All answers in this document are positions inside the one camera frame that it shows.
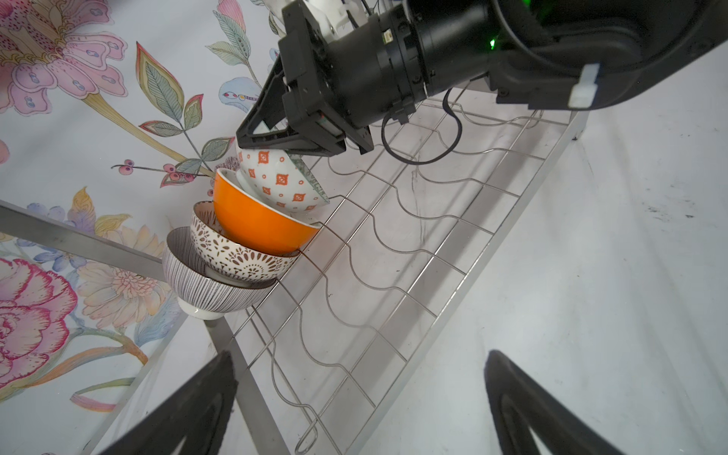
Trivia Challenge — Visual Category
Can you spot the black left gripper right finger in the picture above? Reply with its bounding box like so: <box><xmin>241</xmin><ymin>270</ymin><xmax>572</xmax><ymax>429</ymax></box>
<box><xmin>483</xmin><ymin>350</ymin><xmax>620</xmax><ymax>454</ymax></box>

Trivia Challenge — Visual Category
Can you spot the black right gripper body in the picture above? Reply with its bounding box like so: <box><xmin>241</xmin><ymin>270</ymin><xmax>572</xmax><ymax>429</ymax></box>
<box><xmin>281</xmin><ymin>1</ymin><xmax>498</xmax><ymax>155</ymax></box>

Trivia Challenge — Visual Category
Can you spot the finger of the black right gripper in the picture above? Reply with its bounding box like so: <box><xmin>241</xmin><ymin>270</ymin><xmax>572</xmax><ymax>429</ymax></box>
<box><xmin>236</xmin><ymin>57</ymin><xmax>346</xmax><ymax>157</ymax></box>

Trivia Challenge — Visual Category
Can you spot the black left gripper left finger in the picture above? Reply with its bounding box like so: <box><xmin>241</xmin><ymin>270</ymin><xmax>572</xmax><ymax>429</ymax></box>
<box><xmin>104</xmin><ymin>351</ymin><xmax>238</xmax><ymax>455</ymax></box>

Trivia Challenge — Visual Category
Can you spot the pale green pattern bowl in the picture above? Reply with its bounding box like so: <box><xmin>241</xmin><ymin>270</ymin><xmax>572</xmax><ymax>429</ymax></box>
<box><xmin>236</xmin><ymin>147</ymin><xmax>329</xmax><ymax>216</ymax></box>

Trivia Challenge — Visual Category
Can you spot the plain white bowl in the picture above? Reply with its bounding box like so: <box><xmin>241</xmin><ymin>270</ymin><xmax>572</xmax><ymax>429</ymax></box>
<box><xmin>213</xmin><ymin>168</ymin><xmax>322</xmax><ymax>256</ymax></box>

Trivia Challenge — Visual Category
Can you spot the two-tier steel dish rack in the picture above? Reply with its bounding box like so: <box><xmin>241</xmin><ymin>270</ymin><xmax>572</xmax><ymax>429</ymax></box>
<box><xmin>1</xmin><ymin>92</ymin><xmax>585</xmax><ymax>454</ymax></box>

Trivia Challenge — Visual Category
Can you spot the brown mandala pattern bowl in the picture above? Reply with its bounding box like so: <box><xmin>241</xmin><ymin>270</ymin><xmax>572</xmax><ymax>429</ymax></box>
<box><xmin>191</xmin><ymin>201</ymin><xmax>299</xmax><ymax>282</ymax></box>

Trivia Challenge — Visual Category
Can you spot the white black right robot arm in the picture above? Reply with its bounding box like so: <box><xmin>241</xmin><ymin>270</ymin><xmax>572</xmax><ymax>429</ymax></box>
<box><xmin>237</xmin><ymin>1</ymin><xmax>727</xmax><ymax>157</ymax></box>

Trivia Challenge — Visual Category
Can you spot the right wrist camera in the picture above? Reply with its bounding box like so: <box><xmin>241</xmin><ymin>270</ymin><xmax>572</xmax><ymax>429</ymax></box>
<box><xmin>262</xmin><ymin>0</ymin><xmax>369</xmax><ymax>43</ymax></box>

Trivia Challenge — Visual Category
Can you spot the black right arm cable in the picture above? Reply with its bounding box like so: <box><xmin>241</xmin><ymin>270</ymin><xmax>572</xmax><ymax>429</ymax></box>
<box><xmin>379</xmin><ymin>84</ymin><xmax>464</xmax><ymax>167</ymax></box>

